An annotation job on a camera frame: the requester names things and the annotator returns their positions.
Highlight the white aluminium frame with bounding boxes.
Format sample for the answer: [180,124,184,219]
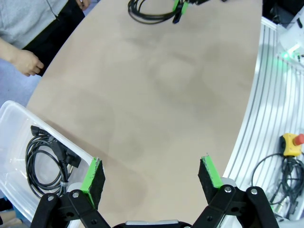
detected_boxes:
[223,16,304,228]

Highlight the dark braided USB cable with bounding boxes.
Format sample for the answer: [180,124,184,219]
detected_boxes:
[127,0,185,25]

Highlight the person right forearm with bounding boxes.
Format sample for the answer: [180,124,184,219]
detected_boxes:
[0,37,23,66]

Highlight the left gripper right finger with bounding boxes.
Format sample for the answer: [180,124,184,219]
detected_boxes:
[192,155,280,228]

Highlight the clear plastic storage container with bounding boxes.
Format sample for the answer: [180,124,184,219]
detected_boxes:
[0,100,99,223]

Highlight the black power cable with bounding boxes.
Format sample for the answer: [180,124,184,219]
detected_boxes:
[25,136,82,200]
[25,125,69,200]

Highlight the yellow emergency stop button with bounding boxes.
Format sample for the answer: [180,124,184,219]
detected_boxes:
[281,133,304,157]

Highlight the person right hand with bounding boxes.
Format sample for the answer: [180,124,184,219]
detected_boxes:
[14,49,45,77]

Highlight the person left hand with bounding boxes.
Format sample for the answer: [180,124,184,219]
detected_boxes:
[75,0,92,10]

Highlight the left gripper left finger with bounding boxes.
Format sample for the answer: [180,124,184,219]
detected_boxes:
[30,156,112,228]

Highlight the black tangled cables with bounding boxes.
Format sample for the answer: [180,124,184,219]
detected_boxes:
[251,153,304,223]

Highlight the person in grey hoodie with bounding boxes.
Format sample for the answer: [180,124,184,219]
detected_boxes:
[0,0,71,49]

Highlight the person in grey shirt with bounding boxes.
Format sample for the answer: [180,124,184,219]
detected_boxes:
[22,0,86,77]

